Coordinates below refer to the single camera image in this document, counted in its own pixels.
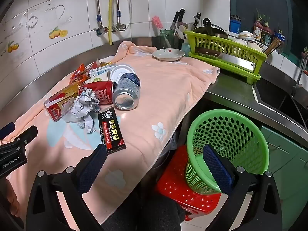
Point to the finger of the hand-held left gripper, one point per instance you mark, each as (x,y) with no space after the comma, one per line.
(27,134)
(6,128)

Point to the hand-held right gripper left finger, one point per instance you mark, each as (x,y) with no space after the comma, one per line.
(92,168)

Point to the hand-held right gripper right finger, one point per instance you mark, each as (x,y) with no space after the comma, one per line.
(216,170)

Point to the black glue box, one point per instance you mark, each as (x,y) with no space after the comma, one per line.
(112,130)

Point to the green plastic wastebasket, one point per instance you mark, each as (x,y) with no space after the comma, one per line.
(240,134)

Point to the red gold cigarette pack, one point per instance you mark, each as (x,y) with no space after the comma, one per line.
(59,99)

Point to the white paper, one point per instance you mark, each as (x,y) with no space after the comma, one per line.
(83,108)

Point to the red drink can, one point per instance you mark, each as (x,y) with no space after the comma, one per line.
(99,91)

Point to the silver blue drink can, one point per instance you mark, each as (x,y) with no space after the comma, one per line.
(126,91)

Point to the white plastic cup lid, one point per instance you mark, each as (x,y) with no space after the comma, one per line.
(120,71)

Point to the person's left forearm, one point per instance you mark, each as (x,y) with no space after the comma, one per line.
(8,202)

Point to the red plastic stool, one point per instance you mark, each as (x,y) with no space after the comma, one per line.
(178,187)

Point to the person's leg in dark pants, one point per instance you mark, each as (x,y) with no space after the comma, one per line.
(144,214)

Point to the green cabinet door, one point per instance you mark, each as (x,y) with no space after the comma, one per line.
(288,163)

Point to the orange snack wrapper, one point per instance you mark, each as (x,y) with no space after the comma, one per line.
(79,74)

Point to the pink flower-print towel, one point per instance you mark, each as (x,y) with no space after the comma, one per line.
(154,93)

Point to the white blue milk carton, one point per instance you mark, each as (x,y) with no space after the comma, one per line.
(99,71)

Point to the stainless steel sink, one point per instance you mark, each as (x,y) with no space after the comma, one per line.
(281,98)

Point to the red plastic jelly cup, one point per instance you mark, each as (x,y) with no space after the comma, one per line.
(98,63)

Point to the green plastic dish rack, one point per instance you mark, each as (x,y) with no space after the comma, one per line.
(231,53)

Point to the white plate with red flower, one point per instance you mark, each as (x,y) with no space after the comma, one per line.
(168,54)

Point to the white ceramic bowl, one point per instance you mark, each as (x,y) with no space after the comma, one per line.
(253,47)
(246,35)

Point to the metal sink faucet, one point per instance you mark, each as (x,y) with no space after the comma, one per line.
(300,72)

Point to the bundle of wooden chopsticks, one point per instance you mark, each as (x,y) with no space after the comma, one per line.
(273,46)

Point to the pot lid with black knob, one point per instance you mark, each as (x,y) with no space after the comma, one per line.
(211,30)

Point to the dark sauce bottle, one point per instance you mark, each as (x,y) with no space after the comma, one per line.
(266,35)

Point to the blue plastic container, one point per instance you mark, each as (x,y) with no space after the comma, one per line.
(235,24)

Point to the pink bottle brush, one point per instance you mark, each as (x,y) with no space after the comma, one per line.
(157,22)

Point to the orange fruit wall sticker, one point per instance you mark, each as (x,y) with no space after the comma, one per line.
(58,33)

